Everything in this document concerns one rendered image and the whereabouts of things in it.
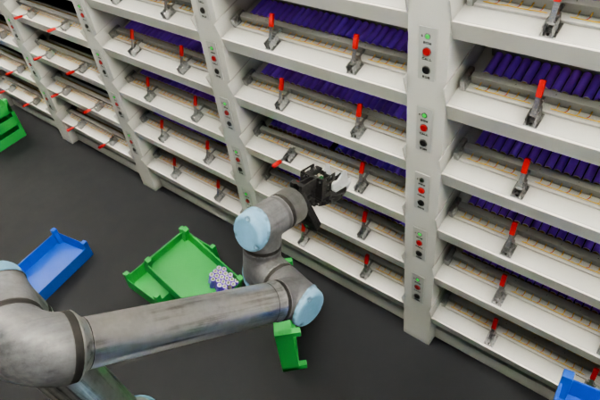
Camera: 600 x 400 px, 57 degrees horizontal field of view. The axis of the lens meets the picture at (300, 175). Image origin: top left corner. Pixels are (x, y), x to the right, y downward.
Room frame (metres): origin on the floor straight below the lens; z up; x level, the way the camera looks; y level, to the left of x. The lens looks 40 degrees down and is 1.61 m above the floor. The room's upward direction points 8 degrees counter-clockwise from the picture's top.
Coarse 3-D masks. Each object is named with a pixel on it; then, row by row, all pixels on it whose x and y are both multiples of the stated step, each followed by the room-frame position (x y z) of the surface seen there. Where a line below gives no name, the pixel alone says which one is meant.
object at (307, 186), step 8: (304, 168) 1.07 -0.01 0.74; (312, 168) 1.07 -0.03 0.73; (320, 168) 1.07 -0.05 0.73; (304, 176) 1.05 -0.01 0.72; (312, 176) 1.03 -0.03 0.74; (320, 176) 1.04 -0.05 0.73; (328, 176) 1.03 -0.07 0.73; (296, 184) 0.99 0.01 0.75; (304, 184) 0.99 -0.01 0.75; (312, 184) 1.01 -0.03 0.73; (320, 184) 1.02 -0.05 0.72; (328, 184) 1.02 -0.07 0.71; (304, 192) 0.98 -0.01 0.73; (312, 192) 1.01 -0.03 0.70; (320, 192) 1.01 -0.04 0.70; (328, 192) 1.03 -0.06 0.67; (312, 200) 1.00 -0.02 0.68; (320, 200) 1.00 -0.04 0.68
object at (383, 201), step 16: (256, 128) 1.50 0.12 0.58; (272, 128) 1.51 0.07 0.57; (256, 144) 1.46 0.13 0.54; (272, 144) 1.44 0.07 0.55; (272, 160) 1.39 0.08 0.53; (304, 160) 1.34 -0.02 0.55; (352, 176) 1.23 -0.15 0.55; (368, 176) 1.21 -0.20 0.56; (352, 192) 1.17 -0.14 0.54; (368, 192) 1.15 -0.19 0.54; (384, 192) 1.14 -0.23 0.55; (400, 192) 1.12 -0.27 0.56; (384, 208) 1.10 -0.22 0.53; (400, 208) 1.07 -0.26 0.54
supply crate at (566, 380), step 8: (568, 376) 0.53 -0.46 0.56; (560, 384) 0.53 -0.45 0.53; (568, 384) 0.52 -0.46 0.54; (576, 384) 0.53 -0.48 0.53; (584, 384) 0.52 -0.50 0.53; (560, 392) 0.51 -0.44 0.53; (568, 392) 0.52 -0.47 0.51; (576, 392) 0.52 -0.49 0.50; (584, 392) 0.52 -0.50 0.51; (592, 392) 0.51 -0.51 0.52
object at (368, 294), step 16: (176, 192) 1.92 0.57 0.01; (208, 208) 1.77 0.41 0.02; (304, 256) 1.39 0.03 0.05; (320, 272) 1.34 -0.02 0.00; (336, 272) 1.29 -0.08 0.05; (352, 288) 1.24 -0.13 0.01; (368, 288) 1.20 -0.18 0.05; (384, 304) 1.15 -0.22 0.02; (448, 336) 0.98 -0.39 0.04; (464, 352) 0.94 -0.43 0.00; (480, 352) 0.90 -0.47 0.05; (496, 368) 0.86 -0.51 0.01; (512, 368) 0.84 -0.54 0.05; (528, 384) 0.80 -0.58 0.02; (544, 384) 0.77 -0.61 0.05
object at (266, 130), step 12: (264, 132) 1.49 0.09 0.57; (276, 132) 1.46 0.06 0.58; (288, 144) 1.41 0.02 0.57; (300, 144) 1.38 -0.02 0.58; (312, 144) 1.36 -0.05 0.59; (312, 156) 1.33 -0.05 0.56; (324, 156) 1.32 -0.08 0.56; (336, 156) 1.29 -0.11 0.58; (372, 168) 1.21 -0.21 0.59; (396, 180) 1.14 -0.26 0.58
